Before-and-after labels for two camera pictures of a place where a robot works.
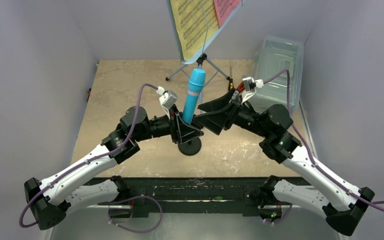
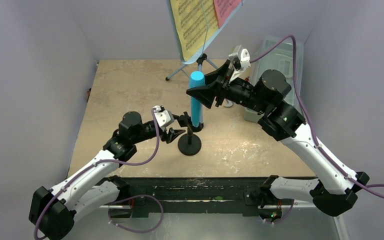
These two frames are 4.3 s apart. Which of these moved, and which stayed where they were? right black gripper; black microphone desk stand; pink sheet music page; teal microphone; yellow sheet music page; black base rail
Moved: teal microphone; right black gripper
Stayed: black base rail; yellow sheet music page; pink sheet music page; black microphone desk stand
